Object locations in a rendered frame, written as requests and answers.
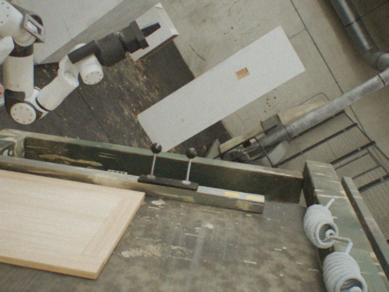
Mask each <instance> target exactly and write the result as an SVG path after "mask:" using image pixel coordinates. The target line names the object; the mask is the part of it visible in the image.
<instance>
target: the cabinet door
mask: <svg viewBox="0 0 389 292"><path fill-rule="evenodd" d="M144 199H145V192H138V191H131V190H126V189H119V188H112V187H104V186H100V185H93V184H85V183H82V182H77V181H70V180H62V179H58V178H50V177H44V176H36V175H32V174H24V173H17V172H12V171H5V170H1V169H0V262H5V263H9V264H15V265H21V266H25V267H32V268H38V269H44V270H45V271H51V272H58V273H64V274H68V275H74V276H81V277H84V278H91V279H96V278H97V276H98V275H99V273H100V272H101V270H102V268H103V267H104V265H105V264H106V262H107V261H108V258H109V256H110V255H111V253H112V252H113V250H114V248H115V247H116V246H117V244H118V242H119V240H120V238H121V237H122V235H123V234H124V232H125V230H126V228H127V226H128V225H129V224H130V223H131V220H132V219H133V217H134V215H135V214H136V212H137V210H138V209H139V207H140V205H141V203H142V202H143V201H144Z"/></svg>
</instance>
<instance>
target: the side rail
mask: <svg viewBox="0 0 389 292"><path fill-rule="evenodd" d="M25 139H26V148H25V155H26V159H29V160H37V161H41V162H49V163H56V164H61V165H69V166H76V167H84V168H87V167H88V166H91V167H99V168H103V169H105V170H106V171H108V169H109V170H113V171H120V172H125V173H127V175H132V176H138V177H139V176H140V175H141V174H144V175H150V173H151V167H152V161H153V154H154V153H153V152H152V151H151V150H149V149H141V148H133V147H125V146H121V145H116V144H109V143H101V142H96V141H88V140H80V139H75V138H68V137H59V136H51V135H47V134H39V133H35V132H32V133H31V134H29V135H27V136H26V137H25ZM188 160H189V159H188V157H187V156H186V155H183V154H175V153H170V152H162V151H161V152H160V153H159V154H157V157H156V163H155V166H154V171H153V176H156V177H164V178H172V179H176V180H185V178H186V172H187V167H188ZM303 179H304V178H303V176H302V172H297V171H289V170H285V169H277V168H272V167H264V166H257V165H249V164H244V163H236V162H228V161H223V160H215V159H207V158H203V157H200V158H199V156H196V157H195V158H194V159H192V160H191V164H190V172H189V178H188V181H192V182H193V183H199V186H202V187H209V188H217V189H224V190H229V191H237V192H244V193H250V192H260V193H264V194H270V200H277V201H282V202H289V203H297V204H298V203H299V200H300V194H301V191H302V188H301V186H302V180H303Z"/></svg>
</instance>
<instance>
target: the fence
mask: <svg viewBox="0 0 389 292"><path fill-rule="evenodd" d="M0 169H1V170H5V171H12V172H17V173H24V174H32V175H36V176H44V177H50V178H58V179H62V180H70V181H77V182H82V183H85V184H93V185H100V186H104V187H112V188H119V189H126V190H131V191H138V192H145V194H146V195H150V196H157V197H162V198H169V199H176V200H184V201H188V202H196V203H202V204H208V205H214V206H222V207H225V208H230V209H237V210H245V211H252V212H257V213H262V212H263V205H264V196H260V195H256V194H249V193H244V192H237V191H229V190H224V189H217V188H209V187H202V186H198V189H197V191H190V190H185V189H178V188H171V187H163V186H158V185H151V184H144V183H139V182H137V180H138V178H139V177H138V176H132V175H126V174H119V173H111V172H107V171H99V170H96V169H88V168H84V167H76V166H69V165H61V164H56V163H49V162H41V161H37V160H29V159H21V158H18V157H13V156H6V155H0ZM225 191H228V192H235V193H239V194H240V197H235V196H227V195H224V194H225ZM246 194H247V195H251V196H258V197H261V200H255V199H247V198H245V197H246Z"/></svg>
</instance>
